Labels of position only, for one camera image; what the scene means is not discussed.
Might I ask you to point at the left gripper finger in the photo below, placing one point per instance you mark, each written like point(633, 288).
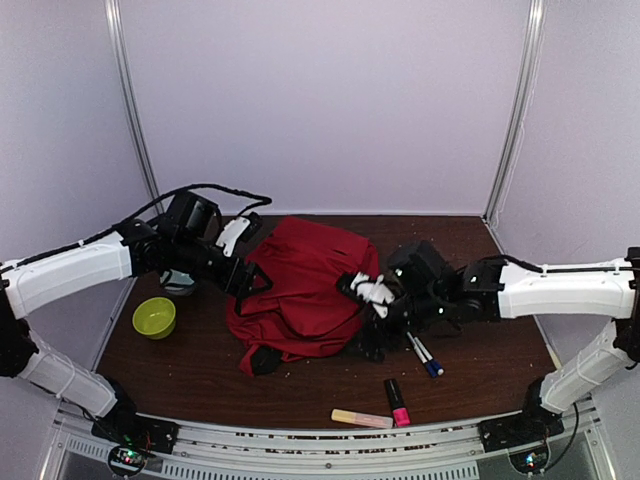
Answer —
point(245, 300)
point(257, 279)

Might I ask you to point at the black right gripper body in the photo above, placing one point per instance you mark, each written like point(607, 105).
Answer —
point(393, 338)

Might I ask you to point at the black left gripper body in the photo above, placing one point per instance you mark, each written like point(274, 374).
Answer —
point(227, 278)

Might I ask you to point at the red student backpack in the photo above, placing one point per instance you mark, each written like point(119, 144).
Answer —
point(303, 315)

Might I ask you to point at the blue capped marker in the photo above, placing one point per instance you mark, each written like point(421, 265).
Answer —
point(432, 365)

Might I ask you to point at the pink black highlighter marker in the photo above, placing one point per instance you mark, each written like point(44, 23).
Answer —
point(396, 403)

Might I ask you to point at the beige highlighter marker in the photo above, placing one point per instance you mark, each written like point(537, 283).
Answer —
point(361, 419)

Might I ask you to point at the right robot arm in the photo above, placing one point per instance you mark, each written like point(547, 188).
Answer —
point(421, 288)

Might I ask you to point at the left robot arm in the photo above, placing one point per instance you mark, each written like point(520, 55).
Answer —
point(193, 230)

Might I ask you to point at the light blue ceramic bowl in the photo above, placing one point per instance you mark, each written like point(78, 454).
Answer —
point(177, 283)

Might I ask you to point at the lime green bowl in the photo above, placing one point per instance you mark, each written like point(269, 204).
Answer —
point(155, 318)

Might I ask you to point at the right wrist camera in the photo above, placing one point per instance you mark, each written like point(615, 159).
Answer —
point(367, 290)

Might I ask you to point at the front aluminium rail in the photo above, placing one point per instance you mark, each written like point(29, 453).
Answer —
point(448, 450)

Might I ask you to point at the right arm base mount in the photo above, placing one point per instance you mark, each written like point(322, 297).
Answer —
point(517, 430)

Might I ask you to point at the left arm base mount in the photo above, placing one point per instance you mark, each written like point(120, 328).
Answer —
point(145, 435)

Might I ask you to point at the left aluminium frame post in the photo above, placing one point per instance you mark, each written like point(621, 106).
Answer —
point(118, 42)

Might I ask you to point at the aluminium frame post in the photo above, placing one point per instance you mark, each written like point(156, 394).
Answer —
point(523, 95)
point(118, 42)

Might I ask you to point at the right aluminium frame post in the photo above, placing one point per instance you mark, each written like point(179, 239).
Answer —
point(523, 95)

